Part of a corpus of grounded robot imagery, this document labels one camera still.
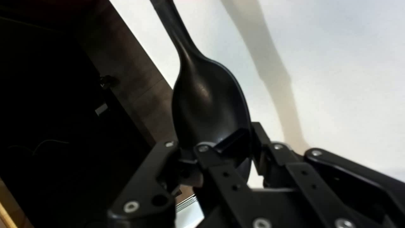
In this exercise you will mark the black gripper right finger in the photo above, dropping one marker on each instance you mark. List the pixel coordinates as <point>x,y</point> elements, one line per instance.
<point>337,185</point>

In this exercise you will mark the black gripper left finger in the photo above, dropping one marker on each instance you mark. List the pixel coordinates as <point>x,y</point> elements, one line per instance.
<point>144,185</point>

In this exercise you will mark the black plastic spoon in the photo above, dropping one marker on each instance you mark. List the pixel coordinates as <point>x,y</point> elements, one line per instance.
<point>207,101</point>

